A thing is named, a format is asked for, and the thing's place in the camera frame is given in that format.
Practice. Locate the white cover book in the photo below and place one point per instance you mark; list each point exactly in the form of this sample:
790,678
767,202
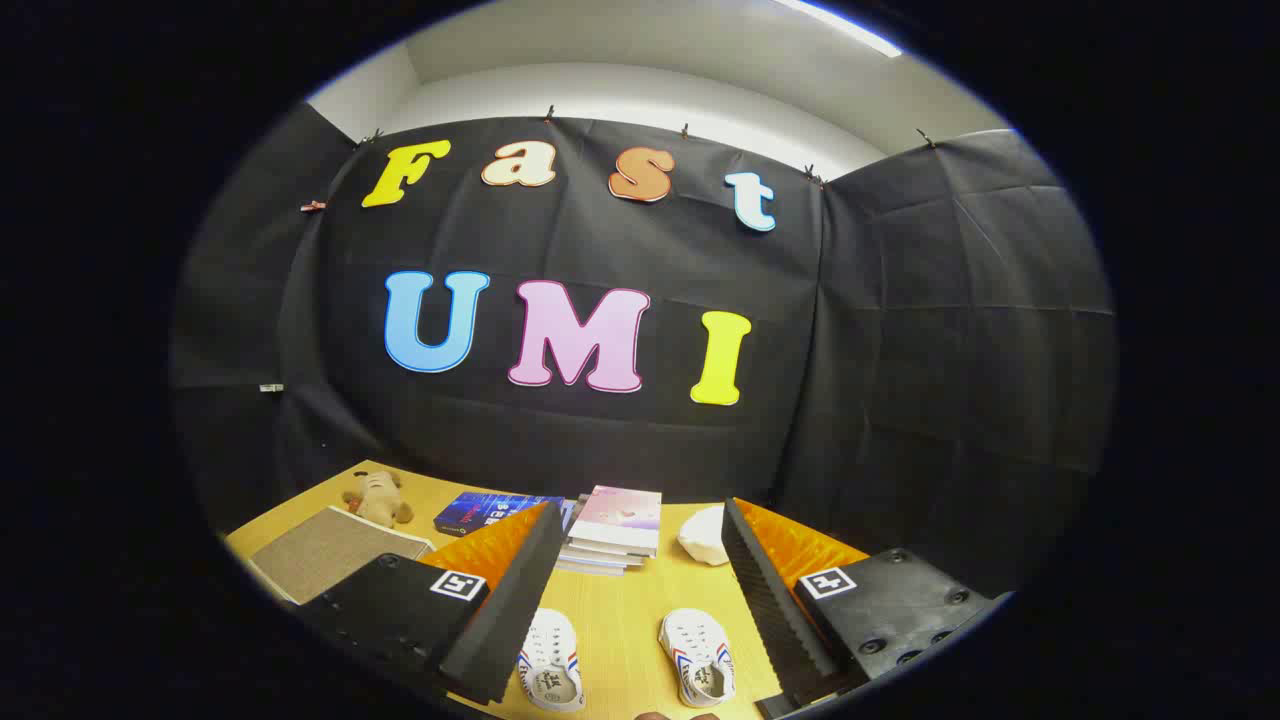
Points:
605,555

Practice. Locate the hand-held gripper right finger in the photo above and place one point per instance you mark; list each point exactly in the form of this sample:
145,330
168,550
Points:
765,600

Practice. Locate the white canvas shoe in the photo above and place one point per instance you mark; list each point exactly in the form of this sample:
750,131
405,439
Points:
697,650
552,660

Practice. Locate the light blue cover book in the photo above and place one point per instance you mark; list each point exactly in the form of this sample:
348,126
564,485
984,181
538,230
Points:
595,568

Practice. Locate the beige plush dog toy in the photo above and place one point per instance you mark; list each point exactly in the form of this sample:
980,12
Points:
378,497

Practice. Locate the pink cover book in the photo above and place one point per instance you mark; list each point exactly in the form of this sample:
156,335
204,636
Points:
620,515

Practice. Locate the beige fabric storage box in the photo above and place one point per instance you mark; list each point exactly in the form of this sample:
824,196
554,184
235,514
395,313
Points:
320,550

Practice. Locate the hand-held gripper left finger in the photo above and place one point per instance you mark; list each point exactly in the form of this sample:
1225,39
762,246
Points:
510,600

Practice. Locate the white plush toy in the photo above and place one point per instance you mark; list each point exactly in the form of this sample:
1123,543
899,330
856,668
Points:
705,535

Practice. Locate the dark blue book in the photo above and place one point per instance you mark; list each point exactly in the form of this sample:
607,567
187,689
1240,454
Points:
475,512

